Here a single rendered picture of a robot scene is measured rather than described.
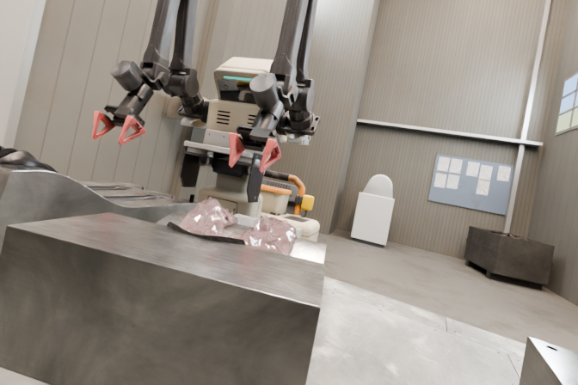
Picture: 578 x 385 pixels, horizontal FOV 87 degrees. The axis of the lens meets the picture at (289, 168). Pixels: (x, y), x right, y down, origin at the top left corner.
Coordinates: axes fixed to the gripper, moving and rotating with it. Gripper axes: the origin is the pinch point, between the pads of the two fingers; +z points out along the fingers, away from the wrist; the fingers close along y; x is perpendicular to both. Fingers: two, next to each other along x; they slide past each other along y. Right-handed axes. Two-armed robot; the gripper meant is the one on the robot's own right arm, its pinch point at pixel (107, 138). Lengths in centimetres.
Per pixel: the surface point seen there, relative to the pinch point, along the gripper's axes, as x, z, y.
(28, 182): -28.9, 23.5, 29.8
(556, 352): -17, 23, 94
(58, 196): -24.5, 23.3, 30.3
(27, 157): -28.6, 20.2, 25.6
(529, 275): 492, -161, 307
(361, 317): -4, 24, 75
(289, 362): -33, 31, 70
